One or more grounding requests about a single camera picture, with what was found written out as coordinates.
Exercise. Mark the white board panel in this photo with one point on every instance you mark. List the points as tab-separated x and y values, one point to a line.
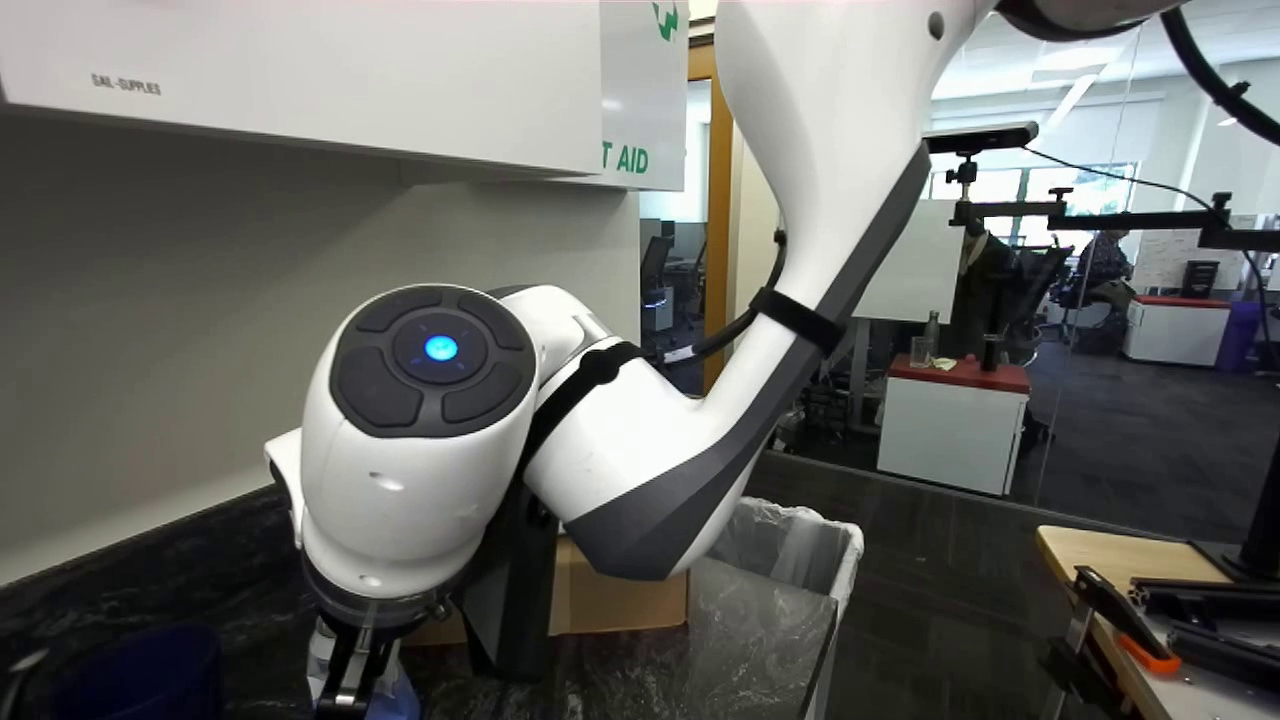
920	282

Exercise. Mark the white wall cabinet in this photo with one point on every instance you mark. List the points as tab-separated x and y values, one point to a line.
332	65

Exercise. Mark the wooden board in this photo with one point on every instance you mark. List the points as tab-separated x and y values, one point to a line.
1122	554

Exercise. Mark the white pedestal with red top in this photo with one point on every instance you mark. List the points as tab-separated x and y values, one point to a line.
950	432

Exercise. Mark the white waste bin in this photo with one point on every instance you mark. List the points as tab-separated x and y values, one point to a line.
836	643

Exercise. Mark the purple object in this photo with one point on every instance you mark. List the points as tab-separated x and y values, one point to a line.
1240	333

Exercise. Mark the metal robot table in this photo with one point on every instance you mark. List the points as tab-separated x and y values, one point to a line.
1234	703

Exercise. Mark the white desk with red top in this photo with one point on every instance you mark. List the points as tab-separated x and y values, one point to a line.
1180	331

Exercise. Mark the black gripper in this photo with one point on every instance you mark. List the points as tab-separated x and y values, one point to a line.
373	605

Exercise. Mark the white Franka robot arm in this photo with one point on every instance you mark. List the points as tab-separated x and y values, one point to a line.
664	441

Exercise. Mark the white first aid cabinet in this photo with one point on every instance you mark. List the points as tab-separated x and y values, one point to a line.
646	95

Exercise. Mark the person in background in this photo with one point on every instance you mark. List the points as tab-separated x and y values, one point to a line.
1102	285

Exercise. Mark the black stand pole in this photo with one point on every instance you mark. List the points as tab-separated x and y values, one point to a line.
1260	523

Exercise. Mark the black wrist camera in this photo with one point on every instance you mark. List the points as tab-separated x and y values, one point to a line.
514	584

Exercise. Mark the wooden door frame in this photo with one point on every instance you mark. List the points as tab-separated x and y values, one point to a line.
721	200

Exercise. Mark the black flat bar tool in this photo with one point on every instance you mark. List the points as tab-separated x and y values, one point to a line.
1213	614

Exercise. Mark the black stereo camera bar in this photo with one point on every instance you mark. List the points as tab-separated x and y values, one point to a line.
982	137

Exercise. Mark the clear plastic bin liner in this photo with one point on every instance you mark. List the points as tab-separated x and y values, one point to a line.
773	540

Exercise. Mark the brown cardboard box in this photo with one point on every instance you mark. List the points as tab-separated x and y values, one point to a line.
620	605

